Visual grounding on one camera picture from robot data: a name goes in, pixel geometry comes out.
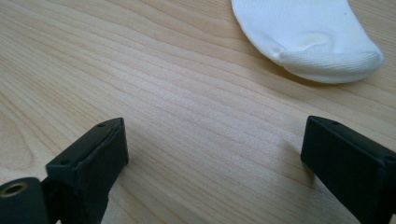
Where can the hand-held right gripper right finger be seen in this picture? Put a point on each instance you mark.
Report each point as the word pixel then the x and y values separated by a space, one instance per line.
pixel 348 161

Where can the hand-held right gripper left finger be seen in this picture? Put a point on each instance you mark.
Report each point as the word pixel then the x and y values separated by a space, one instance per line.
pixel 90 161

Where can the white sock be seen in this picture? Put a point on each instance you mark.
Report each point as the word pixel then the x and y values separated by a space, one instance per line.
pixel 308 34

